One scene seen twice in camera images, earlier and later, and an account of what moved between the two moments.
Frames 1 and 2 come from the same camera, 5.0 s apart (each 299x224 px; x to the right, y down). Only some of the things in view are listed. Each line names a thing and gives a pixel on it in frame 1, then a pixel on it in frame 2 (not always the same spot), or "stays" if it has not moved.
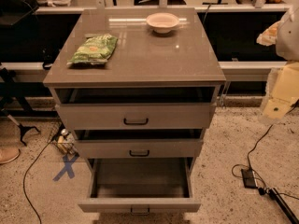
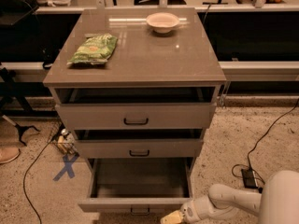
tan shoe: [8, 154] stays
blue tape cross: [68, 166] stays
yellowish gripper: [289, 37] to [189, 210]
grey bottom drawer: [141, 186] stays
